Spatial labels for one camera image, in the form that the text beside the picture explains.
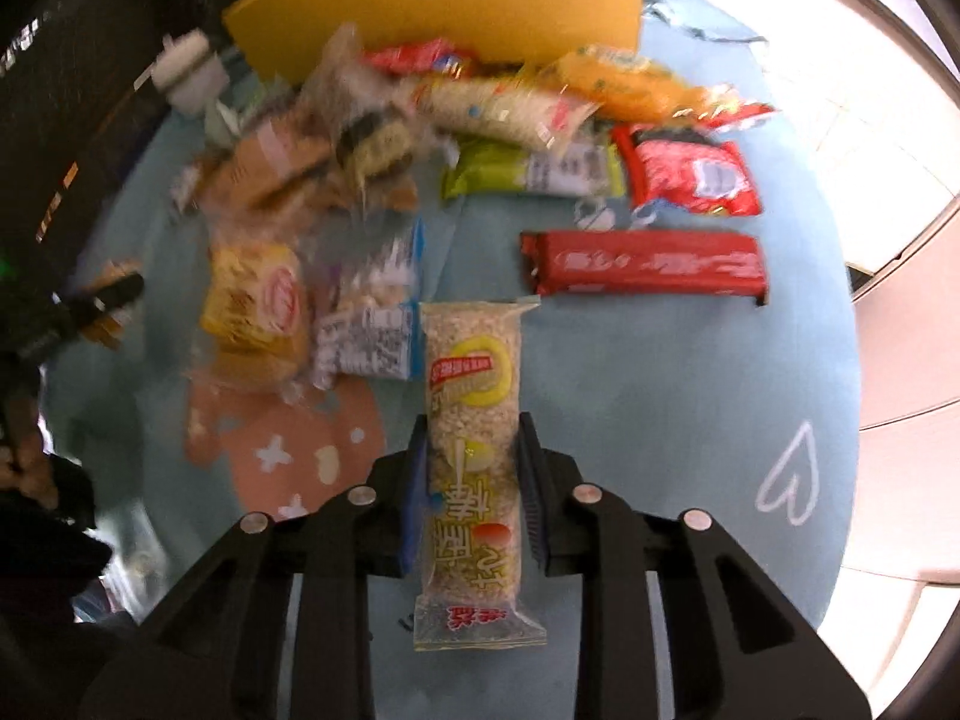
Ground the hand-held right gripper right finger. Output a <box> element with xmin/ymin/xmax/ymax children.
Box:
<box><xmin>516</xmin><ymin>411</ymin><xmax>875</xmax><ymax>720</ymax></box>

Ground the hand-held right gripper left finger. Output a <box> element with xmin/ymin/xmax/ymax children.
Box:
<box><xmin>79</xmin><ymin>414</ymin><xmax>430</xmax><ymax>720</ymax></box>

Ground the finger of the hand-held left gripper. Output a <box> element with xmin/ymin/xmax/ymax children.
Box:
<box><xmin>64</xmin><ymin>272</ymin><xmax>145</xmax><ymax>331</ymax></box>

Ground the small orange snack packet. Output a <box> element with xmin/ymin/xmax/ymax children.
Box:
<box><xmin>84</xmin><ymin>313</ymin><xmax>128</xmax><ymax>350</ymax></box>

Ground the clear rice bar packet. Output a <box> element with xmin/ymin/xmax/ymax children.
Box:
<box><xmin>412</xmin><ymin>298</ymin><xmax>548</xmax><ymax>652</ymax></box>

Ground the green snack packet clear window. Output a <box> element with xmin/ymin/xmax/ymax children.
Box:
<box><xmin>439</xmin><ymin>136</ymin><xmax>627</xmax><ymax>203</ymax></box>

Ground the yellow cardboard box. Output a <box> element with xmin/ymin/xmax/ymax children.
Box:
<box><xmin>221</xmin><ymin>0</ymin><xmax>646</xmax><ymax>83</ymax></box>

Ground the person's left hand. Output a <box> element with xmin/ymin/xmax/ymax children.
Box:
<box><xmin>0</xmin><ymin>390</ymin><xmax>57</xmax><ymax>507</ymax></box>

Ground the yellow snack packet red label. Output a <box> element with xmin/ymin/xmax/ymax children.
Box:
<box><xmin>199</xmin><ymin>244</ymin><xmax>312</xmax><ymax>391</ymax></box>

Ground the blue white snack packet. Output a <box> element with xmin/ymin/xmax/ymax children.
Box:
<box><xmin>311</xmin><ymin>300</ymin><xmax>422</xmax><ymax>389</ymax></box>
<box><xmin>337</xmin><ymin>221</ymin><xmax>426</xmax><ymax>308</ymax></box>

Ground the green white snack packet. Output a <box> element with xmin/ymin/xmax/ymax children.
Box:
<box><xmin>202</xmin><ymin>97</ymin><xmax>242</xmax><ymax>145</ymax></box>

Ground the brown nut snack packet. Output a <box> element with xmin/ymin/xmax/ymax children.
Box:
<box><xmin>172</xmin><ymin>109</ymin><xmax>338</xmax><ymax>218</ymax></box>

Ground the white plastic container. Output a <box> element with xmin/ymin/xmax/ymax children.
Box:
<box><xmin>150</xmin><ymin>28</ymin><xmax>230</xmax><ymax>117</ymax></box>

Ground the long red snack packet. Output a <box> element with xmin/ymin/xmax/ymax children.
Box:
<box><xmin>519</xmin><ymin>229</ymin><xmax>770</xmax><ymax>308</ymax></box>

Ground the clear packet of dark cookies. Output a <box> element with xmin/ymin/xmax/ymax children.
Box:
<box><xmin>300</xmin><ymin>22</ymin><xmax>422</xmax><ymax>212</ymax></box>

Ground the red snack packet white label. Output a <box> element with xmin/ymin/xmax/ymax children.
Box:
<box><xmin>611</xmin><ymin>120</ymin><xmax>762</xmax><ymax>218</ymax></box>

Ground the red snack packet colourful print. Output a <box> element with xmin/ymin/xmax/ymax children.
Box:
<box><xmin>364</xmin><ymin>37</ymin><xmax>481</xmax><ymax>80</ymax></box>

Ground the whitish long snack packet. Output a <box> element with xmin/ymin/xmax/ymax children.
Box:
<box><xmin>409</xmin><ymin>75</ymin><xmax>601</xmax><ymax>158</ymax></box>

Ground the plain red snack packet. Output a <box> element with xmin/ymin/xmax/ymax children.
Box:
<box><xmin>701</xmin><ymin>101</ymin><xmax>777</xmax><ymax>132</ymax></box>

